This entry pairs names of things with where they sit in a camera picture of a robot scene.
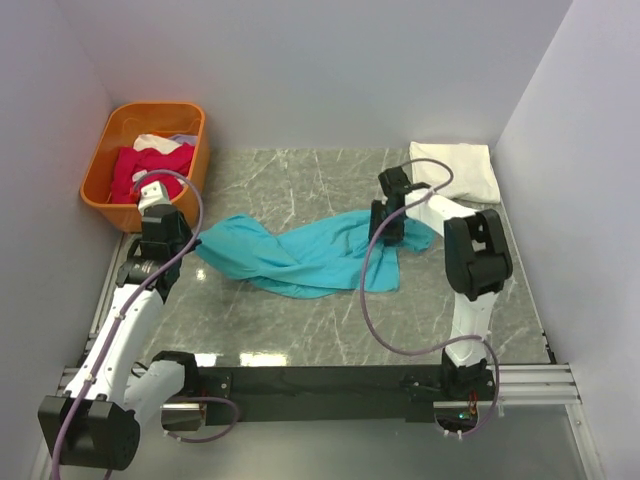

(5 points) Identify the white shirt in basket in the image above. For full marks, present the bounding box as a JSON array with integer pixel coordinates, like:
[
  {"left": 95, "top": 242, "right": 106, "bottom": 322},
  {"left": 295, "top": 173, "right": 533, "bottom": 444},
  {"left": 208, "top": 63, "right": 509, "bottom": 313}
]
[{"left": 132, "top": 134, "right": 181, "bottom": 155}]

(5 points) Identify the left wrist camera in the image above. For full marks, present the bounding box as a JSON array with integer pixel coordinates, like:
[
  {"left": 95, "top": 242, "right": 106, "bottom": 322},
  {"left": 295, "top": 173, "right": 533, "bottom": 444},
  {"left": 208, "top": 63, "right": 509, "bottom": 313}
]
[{"left": 138, "top": 181, "right": 171, "bottom": 215}]

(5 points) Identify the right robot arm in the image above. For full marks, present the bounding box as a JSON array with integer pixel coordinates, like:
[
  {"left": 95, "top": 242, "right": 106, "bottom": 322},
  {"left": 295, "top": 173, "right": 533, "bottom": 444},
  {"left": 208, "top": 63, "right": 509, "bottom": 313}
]
[{"left": 360, "top": 166, "right": 513, "bottom": 399}]

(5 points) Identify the lavender shirt in basket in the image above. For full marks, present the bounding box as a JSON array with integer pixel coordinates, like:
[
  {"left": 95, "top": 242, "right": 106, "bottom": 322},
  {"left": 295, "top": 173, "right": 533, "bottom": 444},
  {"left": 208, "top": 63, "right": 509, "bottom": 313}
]
[{"left": 170, "top": 134, "right": 199, "bottom": 146}]

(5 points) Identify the folded white t-shirt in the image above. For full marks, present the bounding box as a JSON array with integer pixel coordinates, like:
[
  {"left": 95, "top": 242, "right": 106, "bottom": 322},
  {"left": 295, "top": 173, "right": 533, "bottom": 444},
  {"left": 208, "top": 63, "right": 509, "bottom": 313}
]
[{"left": 409, "top": 142, "right": 501, "bottom": 204}]

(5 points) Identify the teal t-shirt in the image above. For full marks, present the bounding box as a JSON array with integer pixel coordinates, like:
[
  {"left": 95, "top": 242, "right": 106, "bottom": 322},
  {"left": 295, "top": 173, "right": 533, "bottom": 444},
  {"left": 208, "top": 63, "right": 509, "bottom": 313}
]
[{"left": 195, "top": 208, "right": 435, "bottom": 300}]

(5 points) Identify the orange plastic basket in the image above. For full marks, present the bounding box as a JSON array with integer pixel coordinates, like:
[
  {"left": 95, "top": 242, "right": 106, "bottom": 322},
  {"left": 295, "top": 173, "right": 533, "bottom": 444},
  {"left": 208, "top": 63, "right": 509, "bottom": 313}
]
[{"left": 80, "top": 102, "right": 210, "bottom": 233}]

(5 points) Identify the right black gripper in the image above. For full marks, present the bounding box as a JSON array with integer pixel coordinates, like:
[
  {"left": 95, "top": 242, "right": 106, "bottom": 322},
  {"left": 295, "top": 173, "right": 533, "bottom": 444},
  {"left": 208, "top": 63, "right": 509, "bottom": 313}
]
[{"left": 368, "top": 199, "right": 406, "bottom": 247}]

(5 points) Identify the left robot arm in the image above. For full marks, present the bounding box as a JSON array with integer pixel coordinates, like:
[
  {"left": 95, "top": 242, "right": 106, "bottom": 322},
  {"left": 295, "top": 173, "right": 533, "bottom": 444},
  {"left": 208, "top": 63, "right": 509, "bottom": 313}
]
[{"left": 38, "top": 204, "right": 201, "bottom": 478}]

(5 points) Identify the red t-shirt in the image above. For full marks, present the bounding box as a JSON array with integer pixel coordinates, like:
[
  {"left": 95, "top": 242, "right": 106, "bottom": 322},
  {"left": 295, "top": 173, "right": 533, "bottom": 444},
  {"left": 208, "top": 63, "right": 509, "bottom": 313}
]
[{"left": 111, "top": 144, "right": 195, "bottom": 204}]

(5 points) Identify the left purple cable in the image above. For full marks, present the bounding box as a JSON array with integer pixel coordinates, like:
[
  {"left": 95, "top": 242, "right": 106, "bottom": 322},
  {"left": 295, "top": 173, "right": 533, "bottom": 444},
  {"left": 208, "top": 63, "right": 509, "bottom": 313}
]
[{"left": 47, "top": 169, "right": 205, "bottom": 480}]

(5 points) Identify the black base beam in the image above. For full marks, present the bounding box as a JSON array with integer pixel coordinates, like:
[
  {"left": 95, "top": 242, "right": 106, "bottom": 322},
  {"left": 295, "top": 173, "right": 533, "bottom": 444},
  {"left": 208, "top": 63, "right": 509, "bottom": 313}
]
[{"left": 199, "top": 365, "right": 452, "bottom": 422}]

